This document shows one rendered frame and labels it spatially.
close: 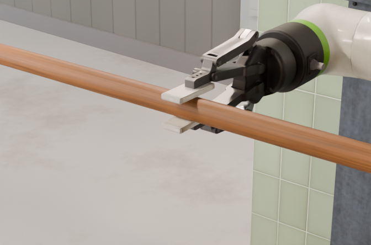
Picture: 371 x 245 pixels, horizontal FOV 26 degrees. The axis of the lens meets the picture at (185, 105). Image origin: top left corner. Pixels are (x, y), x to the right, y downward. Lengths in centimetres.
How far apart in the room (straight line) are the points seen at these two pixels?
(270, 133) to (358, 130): 71
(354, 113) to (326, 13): 41
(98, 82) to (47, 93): 342
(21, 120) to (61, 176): 69
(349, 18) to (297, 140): 36
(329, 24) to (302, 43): 9
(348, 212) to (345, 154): 82
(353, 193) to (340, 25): 54
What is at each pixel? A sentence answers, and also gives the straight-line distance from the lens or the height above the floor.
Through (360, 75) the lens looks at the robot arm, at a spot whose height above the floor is 116.
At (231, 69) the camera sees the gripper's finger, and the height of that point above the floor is 122.
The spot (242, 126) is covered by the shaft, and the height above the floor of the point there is 120.
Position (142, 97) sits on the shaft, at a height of 120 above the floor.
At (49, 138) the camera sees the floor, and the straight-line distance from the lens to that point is 390.
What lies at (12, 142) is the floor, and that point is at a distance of 389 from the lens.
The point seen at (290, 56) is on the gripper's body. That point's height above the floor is 122.
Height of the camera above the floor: 156
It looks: 22 degrees down
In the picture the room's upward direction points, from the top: straight up
